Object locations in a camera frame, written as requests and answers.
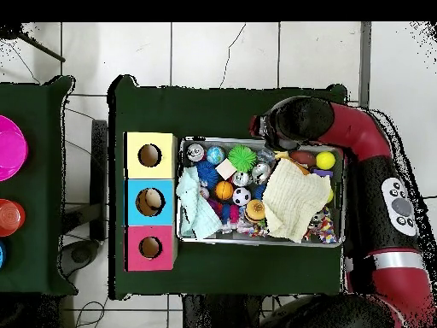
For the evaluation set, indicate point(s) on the mint green muslin cloth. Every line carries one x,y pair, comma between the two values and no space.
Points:
196,208

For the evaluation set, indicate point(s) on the clear mesh bin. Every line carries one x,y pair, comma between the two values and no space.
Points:
194,236

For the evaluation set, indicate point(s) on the wooden box with three holes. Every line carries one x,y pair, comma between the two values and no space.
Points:
133,205

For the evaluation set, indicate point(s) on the large green spiky ball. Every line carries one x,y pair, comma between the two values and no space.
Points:
242,158

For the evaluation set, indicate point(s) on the dark green table cloth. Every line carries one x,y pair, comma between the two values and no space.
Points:
225,109

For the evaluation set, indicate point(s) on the silver can with open top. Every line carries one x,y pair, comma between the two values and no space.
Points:
261,173

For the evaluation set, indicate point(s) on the small globe ball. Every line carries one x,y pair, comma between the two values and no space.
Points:
216,155

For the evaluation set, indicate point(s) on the wooden cube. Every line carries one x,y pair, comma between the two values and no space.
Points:
225,169

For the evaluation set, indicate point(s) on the small silver can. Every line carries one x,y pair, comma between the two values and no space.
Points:
240,179

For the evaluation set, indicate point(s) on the brown toy football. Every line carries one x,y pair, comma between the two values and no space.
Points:
303,158

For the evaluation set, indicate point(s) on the silver can with pull tab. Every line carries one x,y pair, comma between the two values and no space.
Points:
196,152

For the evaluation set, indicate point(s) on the blue spiky ball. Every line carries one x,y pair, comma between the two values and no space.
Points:
207,174

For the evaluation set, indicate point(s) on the small orange basketball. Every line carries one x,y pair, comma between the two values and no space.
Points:
224,190

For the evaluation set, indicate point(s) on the small soccer ball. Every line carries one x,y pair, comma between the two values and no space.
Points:
241,197

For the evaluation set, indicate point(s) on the yellow ball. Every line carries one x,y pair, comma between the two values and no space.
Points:
326,160

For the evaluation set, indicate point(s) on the cream yellow muslin cloth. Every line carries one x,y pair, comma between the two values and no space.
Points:
295,199

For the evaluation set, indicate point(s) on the black floor stand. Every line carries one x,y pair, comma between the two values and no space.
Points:
99,178

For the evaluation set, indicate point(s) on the pink bowl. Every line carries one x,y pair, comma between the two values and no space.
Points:
10,148

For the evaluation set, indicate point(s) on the green cloth side table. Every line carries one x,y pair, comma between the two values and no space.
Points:
37,266

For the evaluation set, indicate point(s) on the red cup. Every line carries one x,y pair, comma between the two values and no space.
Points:
10,217

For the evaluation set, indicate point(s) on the blue cup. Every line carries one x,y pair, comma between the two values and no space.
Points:
2,254

